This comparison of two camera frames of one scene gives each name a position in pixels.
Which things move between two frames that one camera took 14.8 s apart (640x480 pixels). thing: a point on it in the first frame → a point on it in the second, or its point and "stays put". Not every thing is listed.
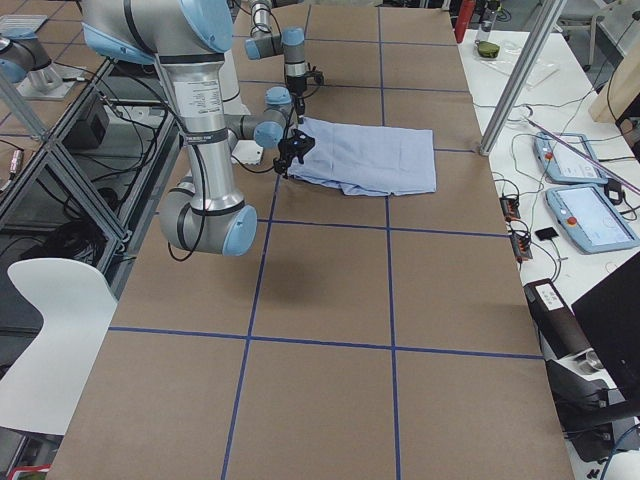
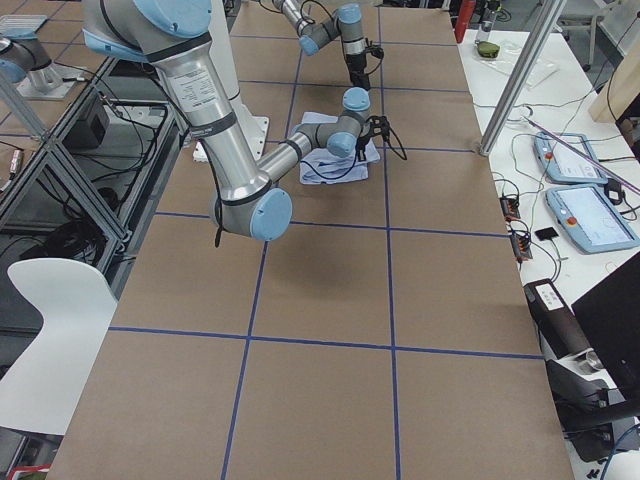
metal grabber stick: [591, 159] stays put
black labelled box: [559, 328] stays put
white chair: [40, 390] stays put
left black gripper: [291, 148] → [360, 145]
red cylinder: [463, 18] stays put
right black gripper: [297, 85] → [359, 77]
